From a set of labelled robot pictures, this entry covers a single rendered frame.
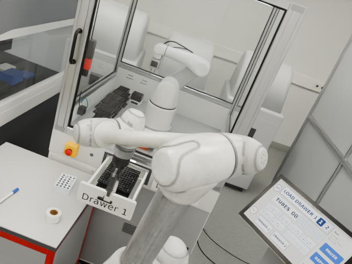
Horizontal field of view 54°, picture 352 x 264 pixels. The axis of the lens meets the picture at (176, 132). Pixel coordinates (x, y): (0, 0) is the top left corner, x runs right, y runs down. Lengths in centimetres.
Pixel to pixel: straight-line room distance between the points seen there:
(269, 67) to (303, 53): 351
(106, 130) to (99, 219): 112
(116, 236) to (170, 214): 139
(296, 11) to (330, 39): 360
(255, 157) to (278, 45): 88
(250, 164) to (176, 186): 22
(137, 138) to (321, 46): 432
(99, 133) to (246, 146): 56
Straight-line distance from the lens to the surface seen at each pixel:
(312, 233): 178
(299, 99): 540
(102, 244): 240
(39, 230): 171
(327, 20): 523
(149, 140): 116
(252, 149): 92
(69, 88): 195
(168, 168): 80
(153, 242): 105
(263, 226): 182
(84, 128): 127
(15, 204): 183
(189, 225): 214
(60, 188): 190
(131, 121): 135
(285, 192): 187
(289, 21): 170
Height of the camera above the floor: 197
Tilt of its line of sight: 25 degrees down
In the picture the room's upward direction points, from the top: 20 degrees clockwise
